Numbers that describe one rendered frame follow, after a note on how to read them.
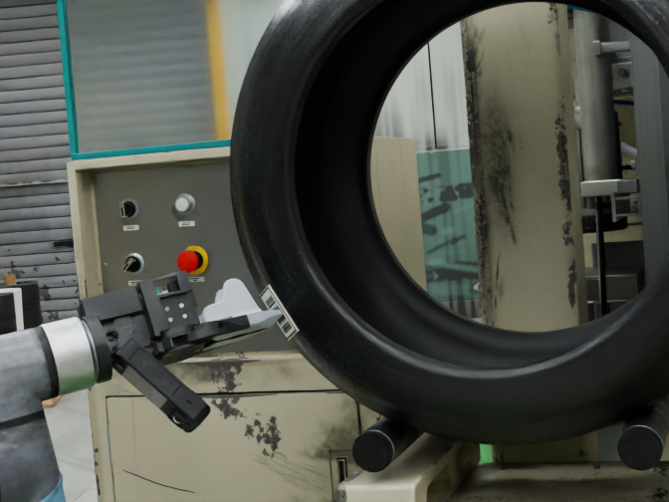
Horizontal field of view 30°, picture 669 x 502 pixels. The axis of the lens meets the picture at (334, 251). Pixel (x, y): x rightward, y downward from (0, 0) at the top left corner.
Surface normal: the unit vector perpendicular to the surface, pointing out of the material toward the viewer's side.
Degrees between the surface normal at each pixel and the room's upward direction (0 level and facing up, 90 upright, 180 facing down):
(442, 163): 90
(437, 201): 90
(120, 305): 70
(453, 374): 100
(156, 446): 90
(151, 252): 90
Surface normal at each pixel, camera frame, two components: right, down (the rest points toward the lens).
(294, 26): -0.45, -0.05
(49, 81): -0.07, 0.06
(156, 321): 0.32, -0.32
